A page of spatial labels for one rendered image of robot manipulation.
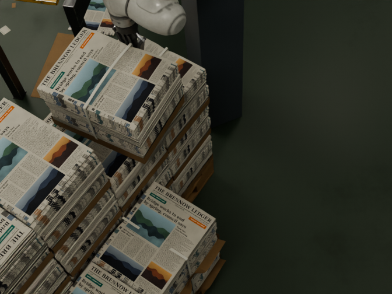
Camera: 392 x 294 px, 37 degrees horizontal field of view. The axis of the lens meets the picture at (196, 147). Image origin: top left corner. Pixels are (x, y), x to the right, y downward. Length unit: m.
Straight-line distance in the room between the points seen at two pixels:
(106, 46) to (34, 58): 1.51
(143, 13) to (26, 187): 0.61
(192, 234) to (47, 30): 1.87
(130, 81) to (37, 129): 0.33
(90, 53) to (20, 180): 0.50
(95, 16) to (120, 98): 1.75
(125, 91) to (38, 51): 1.68
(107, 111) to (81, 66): 0.20
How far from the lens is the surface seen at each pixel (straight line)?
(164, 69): 1.91
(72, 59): 2.00
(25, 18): 3.71
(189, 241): 2.11
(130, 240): 2.14
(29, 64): 3.47
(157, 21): 1.71
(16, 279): 1.83
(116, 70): 1.94
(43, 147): 1.82
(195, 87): 2.20
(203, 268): 2.29
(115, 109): 1.85
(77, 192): 1.80
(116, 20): 1.89
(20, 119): 1.90
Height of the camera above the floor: 2.56
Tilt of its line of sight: 60 degrees down
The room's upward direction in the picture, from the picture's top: 7 degrees counter-clockwise
